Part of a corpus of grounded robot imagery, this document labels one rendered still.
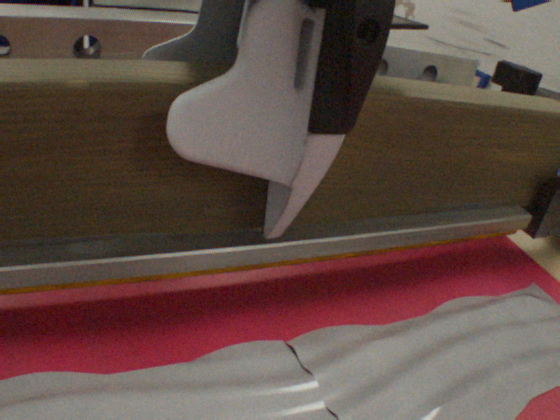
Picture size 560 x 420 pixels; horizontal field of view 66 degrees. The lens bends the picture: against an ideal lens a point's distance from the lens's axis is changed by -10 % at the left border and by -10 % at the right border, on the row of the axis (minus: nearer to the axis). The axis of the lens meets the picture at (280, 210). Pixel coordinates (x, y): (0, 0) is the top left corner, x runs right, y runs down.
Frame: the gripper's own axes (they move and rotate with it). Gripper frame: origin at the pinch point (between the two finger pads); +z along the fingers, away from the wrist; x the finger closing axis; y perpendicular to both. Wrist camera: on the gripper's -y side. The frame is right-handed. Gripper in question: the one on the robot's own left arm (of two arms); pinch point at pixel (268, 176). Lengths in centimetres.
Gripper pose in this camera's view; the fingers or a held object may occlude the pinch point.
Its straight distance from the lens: 21.0
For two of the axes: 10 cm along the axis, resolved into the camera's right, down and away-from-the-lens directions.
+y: -9.0, 0.6, -4.2
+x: 3.9, 5.3, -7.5
